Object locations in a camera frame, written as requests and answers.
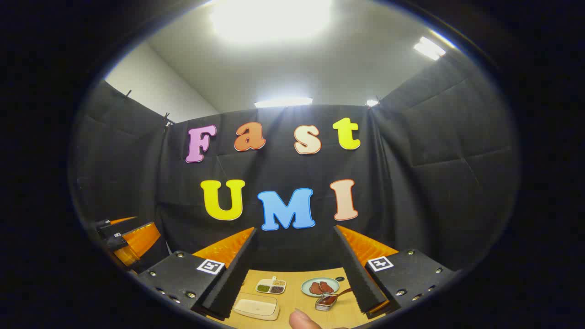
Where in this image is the white rectangular tray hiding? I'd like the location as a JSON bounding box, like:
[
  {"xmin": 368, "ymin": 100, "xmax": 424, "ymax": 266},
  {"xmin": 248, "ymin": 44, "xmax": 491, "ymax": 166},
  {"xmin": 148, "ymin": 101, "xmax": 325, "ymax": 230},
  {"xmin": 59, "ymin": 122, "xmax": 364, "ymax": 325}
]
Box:
[{"xmin": 233, "ymin": 293, "xmax": 281, "ymax": 321}]

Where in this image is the black backdrop cloth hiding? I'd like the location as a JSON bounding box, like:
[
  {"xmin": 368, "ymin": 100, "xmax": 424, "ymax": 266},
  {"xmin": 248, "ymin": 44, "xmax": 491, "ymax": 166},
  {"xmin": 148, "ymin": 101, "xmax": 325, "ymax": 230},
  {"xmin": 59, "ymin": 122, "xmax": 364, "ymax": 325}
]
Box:
[{"xmin": 69, "ymin": 48, "xmax": 519, "ymax": 275}]

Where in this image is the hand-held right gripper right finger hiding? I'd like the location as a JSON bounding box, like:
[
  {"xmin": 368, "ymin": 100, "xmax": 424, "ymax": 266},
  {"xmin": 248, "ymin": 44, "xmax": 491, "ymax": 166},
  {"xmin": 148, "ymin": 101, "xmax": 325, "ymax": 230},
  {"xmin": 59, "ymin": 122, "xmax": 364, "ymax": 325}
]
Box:
[{"xmin": 333, "ymin": 225, "xmax": 457, "ymax": 315}]

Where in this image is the white divided grain dish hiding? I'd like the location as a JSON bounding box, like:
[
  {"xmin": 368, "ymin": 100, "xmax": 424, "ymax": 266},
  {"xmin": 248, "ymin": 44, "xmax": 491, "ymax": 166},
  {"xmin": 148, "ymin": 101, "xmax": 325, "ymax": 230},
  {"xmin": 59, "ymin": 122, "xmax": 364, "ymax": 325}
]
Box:
[{"xmin": 255, "ymin": 276, "xmax": 287, "ymax": 295}]

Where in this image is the pale green plate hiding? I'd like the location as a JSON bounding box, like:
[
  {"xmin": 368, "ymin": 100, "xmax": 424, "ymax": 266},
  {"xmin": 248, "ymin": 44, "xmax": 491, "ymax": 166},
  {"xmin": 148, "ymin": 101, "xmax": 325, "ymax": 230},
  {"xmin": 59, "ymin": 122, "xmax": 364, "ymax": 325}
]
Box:
[{"xmin": 300, "ymin": 277, "xmax": 340, "ymax": 298}]

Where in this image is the small brown spoon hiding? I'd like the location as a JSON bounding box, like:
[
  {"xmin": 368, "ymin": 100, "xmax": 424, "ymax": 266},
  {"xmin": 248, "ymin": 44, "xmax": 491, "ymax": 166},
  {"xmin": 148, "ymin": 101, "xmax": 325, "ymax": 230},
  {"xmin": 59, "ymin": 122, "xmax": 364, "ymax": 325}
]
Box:
[{"xmin": 326, "ymin": 287, "xmax": 353, "ymax": 305}]

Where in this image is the ceiling light panel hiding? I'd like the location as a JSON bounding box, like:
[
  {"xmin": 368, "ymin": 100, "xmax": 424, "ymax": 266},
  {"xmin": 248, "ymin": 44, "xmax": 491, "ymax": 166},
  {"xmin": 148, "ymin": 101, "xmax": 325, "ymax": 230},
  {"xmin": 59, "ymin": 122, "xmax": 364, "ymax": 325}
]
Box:
[
  {"xmin": 413, "ymin": 36, "xmax": 447, "ymax": 61},
  {"xmin": 254, "ymin": 97, "xmax": 314, "ymax": 109},
  {"xmin": 209, "ymin": 0, "xmax": 335, "ymax": 42}
]

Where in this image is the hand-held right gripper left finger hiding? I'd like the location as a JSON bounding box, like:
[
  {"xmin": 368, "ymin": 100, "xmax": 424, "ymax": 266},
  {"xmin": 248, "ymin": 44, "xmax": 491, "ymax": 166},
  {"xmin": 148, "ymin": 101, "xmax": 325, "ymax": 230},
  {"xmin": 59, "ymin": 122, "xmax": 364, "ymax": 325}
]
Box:
[{"xmin": 137, "ymin": 227, "xmax": 258, "ymax": 319}]

